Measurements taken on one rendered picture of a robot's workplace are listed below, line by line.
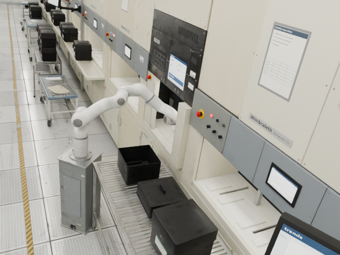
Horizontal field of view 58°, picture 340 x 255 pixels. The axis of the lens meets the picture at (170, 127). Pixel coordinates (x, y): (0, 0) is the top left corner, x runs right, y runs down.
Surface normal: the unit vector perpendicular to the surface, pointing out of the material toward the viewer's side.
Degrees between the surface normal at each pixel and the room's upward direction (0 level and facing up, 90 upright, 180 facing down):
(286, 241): 82
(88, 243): 0
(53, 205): 0
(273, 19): 90
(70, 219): 90
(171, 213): 0
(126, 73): 90
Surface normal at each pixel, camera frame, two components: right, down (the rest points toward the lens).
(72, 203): -0.33, 0.39
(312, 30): -0.90, 0.10
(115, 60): 0.42, 0.47
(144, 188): 0.12, -0.88
